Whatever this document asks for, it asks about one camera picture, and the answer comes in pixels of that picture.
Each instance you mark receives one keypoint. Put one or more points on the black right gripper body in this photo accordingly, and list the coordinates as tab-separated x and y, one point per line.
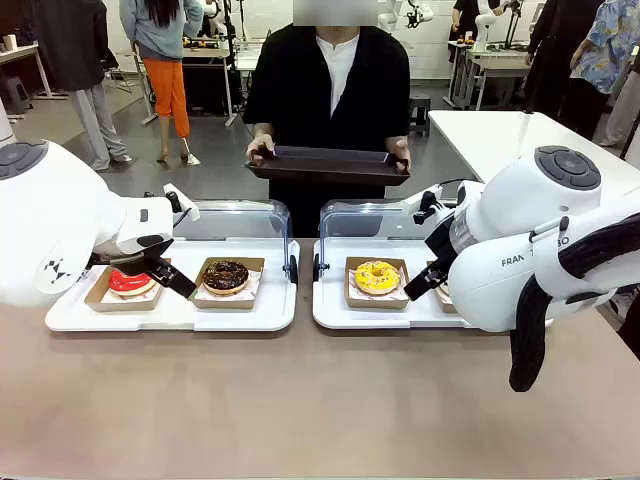
442	240

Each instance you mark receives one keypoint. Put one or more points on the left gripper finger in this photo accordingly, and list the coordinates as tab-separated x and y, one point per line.
175	280
100	260

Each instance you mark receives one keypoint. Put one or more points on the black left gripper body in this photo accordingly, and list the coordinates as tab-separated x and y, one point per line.
150	245

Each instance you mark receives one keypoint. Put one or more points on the red glazed donut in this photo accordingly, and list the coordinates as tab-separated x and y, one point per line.
125	287
100	300

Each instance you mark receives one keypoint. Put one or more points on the dark brown serving tray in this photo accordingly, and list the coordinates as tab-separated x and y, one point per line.
325	172

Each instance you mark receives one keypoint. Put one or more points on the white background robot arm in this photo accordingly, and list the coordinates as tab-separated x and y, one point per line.
387	20
482	25

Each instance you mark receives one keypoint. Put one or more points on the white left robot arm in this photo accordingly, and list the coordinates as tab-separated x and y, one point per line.
50	210

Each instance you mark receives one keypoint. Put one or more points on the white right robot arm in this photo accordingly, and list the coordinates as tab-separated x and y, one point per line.
520	235

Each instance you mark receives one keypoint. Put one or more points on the person's right forearm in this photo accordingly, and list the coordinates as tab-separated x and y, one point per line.
263	131

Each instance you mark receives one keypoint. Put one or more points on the chocolate donut with nut crumbs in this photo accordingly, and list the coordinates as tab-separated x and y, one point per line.
215	285

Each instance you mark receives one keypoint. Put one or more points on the yellow glazed donut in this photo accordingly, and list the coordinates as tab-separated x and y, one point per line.
375	304
365	285

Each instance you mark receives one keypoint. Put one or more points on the paper liner under yellow donut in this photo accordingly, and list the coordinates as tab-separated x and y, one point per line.
351	293

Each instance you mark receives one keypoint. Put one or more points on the paper liner under chocolate donut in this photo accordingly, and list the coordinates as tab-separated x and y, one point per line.
254	287

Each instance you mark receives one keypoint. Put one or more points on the person in orange trousers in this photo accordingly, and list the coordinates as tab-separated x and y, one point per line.
170	90

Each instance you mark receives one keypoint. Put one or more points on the person in dark coat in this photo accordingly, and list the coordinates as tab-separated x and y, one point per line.
75	50

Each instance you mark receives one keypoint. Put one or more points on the person dressed in black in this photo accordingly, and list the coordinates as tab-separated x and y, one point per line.
550	60

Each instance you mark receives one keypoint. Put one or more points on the person in black shirt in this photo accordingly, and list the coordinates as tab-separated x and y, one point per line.
290	75

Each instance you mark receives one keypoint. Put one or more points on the person in floral shirt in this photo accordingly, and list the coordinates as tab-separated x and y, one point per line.
610	40

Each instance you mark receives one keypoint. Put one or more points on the person's left hand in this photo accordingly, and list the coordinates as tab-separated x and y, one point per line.
400	147

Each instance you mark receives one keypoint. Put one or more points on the person's right hand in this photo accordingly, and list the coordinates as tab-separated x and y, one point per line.
260	147

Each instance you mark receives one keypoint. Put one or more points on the white display tray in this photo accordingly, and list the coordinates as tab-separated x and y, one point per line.
165	320
330	315

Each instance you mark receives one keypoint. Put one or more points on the large white table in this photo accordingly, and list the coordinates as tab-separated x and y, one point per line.
480	135

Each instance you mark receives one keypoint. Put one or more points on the black stool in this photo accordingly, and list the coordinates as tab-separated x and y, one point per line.
420	100

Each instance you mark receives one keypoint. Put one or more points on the white round column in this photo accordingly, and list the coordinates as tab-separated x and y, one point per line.
5	120

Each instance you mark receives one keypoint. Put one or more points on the grey background work table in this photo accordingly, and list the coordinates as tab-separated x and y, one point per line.
495	65

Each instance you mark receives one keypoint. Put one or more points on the grey stool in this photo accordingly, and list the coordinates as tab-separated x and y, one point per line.
15	90

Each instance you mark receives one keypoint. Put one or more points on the background table with toys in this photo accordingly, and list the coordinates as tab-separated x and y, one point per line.
205	52

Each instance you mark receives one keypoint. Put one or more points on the white-topped background table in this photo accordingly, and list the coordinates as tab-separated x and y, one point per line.
20	52

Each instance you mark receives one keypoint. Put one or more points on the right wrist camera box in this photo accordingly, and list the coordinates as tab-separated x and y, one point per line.
427	200

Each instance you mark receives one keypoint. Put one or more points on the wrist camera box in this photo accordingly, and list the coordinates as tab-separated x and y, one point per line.
427	200
187	207

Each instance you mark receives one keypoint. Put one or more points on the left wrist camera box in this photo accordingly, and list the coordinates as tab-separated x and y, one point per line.
187	207

